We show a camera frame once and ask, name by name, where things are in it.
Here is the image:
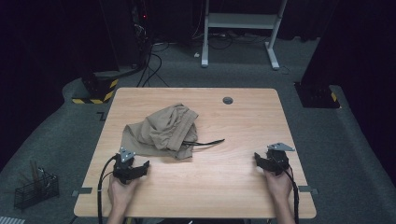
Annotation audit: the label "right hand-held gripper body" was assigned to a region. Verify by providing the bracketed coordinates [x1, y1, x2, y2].
[264, 142, 296, 176]

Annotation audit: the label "black floor cables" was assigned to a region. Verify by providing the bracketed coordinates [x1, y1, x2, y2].
[135, 42, 171, 89]

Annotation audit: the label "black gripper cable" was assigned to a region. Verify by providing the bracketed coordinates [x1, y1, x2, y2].
[96, 154, 120, 224]
[277, 161, 301, 224]

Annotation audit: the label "khaki shorts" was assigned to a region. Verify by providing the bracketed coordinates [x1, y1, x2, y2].
[120, 103, 200, 161]

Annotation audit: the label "black drawstring cord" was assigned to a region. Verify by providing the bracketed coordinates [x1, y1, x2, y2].
[182, 138, 226, 147]

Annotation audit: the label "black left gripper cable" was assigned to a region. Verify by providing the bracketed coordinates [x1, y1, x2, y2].
[96, 154, 120, 224]

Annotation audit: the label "white metal desk frame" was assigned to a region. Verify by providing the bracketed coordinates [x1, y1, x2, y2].
[200, 0, 289, 71]

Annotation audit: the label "black stand base yellow mark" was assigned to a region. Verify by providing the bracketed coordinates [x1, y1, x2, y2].
[293, 81, 341, 109]

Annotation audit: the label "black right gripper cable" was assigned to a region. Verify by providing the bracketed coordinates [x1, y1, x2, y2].
[277, 161, 301, 224]

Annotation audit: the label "black wire basket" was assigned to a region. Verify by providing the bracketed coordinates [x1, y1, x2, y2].
[13, 172, 61, 210]

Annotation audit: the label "person's left hand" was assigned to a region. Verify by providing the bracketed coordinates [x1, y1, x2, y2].
[107, 175, 142, 210]

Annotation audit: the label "black yellow striped stand base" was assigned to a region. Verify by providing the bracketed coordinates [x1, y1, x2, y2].
[71, 72, 120, 105]

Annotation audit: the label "dark equipment rack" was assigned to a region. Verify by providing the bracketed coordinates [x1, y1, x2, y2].
[130, 0, 151, 67]

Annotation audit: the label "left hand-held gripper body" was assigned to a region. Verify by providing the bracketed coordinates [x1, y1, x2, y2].
[112, 147, 138, 185]

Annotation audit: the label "person's right hand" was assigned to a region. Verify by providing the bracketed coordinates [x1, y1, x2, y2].
[263, 167, 294, 203]

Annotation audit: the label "white striped floor plate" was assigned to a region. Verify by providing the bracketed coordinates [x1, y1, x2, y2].
[0, 216, 26, 224]

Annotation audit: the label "grey table bracket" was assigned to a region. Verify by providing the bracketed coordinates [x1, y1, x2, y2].
[297, 185, 319, 196]
[71, 187, 93, 198]

